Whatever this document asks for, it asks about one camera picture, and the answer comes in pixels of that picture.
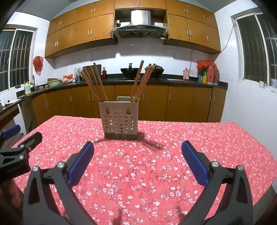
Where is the black wok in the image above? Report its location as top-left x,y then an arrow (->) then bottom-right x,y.
120,63 -> 141,79

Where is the clear plastic bag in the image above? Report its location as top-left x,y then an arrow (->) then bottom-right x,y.
74,67 -> 84,82

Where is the beige perforated utensil holder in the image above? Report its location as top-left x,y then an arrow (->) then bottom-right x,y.
98,100 -> 139,140

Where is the hanging red plastic bag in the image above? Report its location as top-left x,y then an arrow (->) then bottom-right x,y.
32,56 -> 44,76

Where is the bundle of chopsticks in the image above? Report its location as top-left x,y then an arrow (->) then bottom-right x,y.
81,60 -> 155,103

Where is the orange wall cabinet run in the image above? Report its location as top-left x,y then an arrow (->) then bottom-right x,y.
45,0 -> 118,59
163,0 -> 221,54

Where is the red bag over bottles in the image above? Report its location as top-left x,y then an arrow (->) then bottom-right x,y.
196,60 -> 217,70

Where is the dark cutting board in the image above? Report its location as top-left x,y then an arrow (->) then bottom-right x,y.
83,64 -> 102,81

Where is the person's left hand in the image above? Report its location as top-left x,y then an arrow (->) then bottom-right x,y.
0,177 -> 25,217

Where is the crumpled red and white bag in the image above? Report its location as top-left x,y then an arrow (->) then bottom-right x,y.
62,74 -> 75,84

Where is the white wall cable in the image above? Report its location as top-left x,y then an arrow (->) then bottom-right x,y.
220,26 -> 235,52

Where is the lidded dark pot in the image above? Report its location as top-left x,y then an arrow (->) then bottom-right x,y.
145,63 -> 164,78

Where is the red floral tablecloth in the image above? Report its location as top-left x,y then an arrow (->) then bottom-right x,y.
13,115 -> 272,225

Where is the black kitchen countertop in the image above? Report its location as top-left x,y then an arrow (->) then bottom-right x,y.
0,76 -> 229,109

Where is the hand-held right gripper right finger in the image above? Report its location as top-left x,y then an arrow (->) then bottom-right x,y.
180,140 -> 254,225

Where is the orange base cabinet run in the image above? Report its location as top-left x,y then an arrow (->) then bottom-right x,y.
32,83 -> 227,126

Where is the barred window with white frame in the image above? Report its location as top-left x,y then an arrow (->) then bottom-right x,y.
231,10 -> 277,86
0,28 -> 38,92

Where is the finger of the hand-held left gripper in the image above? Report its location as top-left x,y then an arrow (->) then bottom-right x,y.
12,132 -> 43,152
0,124 -> 21,143

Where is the green plastic basin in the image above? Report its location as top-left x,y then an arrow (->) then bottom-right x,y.
47,78 -> 62,87

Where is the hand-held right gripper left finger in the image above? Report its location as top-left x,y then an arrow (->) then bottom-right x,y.
23,141 -> 97,225

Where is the dark side counter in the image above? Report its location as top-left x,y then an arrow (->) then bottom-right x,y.
0,98 -> 25,131

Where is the steel range hood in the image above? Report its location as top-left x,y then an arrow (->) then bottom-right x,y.
113,10 -> 169,40

